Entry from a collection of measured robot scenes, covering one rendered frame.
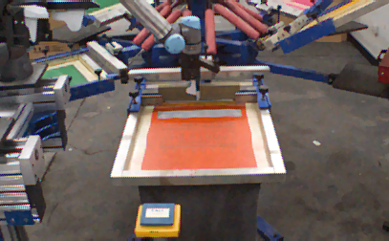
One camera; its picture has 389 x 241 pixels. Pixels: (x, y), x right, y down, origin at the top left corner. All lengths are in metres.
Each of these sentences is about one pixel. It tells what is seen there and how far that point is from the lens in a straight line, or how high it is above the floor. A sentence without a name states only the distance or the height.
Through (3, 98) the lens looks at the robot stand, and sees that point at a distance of 1.81.
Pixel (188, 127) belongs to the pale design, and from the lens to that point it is 1.89.
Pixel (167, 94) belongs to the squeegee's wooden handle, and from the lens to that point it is 2.04.
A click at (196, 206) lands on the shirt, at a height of 0.79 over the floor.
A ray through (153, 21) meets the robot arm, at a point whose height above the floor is 1.40.
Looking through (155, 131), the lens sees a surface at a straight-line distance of 1.88.
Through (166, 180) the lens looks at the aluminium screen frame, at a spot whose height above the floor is 0.97.
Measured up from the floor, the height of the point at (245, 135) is 0.95.
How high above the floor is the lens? 1.84
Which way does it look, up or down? 27 degrees down
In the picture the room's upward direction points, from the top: 3 degrees counter-clockwise
